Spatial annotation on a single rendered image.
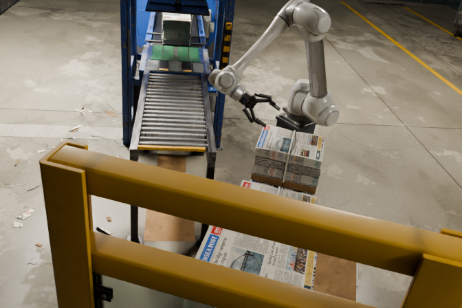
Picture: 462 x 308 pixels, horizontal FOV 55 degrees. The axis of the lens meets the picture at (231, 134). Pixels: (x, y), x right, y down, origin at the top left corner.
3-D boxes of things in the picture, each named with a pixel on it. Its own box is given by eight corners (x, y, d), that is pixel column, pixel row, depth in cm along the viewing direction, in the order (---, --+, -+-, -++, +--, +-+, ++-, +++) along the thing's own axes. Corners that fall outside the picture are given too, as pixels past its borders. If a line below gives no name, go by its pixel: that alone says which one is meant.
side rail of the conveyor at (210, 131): (215, 167, 292) (216, 152, 286) (207, 167, 292) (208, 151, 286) (205, 85, 408) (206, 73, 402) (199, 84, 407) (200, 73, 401)
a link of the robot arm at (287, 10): (271, 10, 247) (286, 17, 237) (294, -14, 246) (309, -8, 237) (282, 26, 256) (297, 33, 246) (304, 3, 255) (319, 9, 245)
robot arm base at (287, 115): (291, 107, 309) (293, 100, 307) (316, 121, 295) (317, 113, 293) (273, 113, 298) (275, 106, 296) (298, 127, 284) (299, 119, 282)
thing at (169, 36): (190, 45, 463) (192, 20, 450) (161, 43, 459) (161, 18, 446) (189, 34, 496) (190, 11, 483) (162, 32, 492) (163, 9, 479)
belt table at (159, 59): (210, 83, 407) (211, 73, 402) (138, 79, 398) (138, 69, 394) (206, 57, 468) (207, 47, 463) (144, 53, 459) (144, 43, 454)
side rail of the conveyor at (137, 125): (137, 165, 285) (137, 149, 280) (128, 164, 285) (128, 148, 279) (149, 82, 401) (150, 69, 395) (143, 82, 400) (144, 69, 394)
